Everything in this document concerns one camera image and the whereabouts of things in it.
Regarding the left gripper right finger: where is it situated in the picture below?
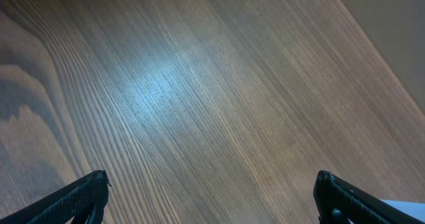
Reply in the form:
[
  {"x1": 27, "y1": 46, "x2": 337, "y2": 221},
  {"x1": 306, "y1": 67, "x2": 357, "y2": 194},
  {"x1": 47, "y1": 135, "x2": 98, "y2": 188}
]
[{"x1": 313, "y1": 170, "x2": 424, "y2": 224}]

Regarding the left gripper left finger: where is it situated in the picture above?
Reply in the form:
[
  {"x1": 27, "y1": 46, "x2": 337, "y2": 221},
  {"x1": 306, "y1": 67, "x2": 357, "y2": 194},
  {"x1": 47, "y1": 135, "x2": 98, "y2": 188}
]
[{"x1": 1, "y1": 170, "x2": 109, "y2": 224}]

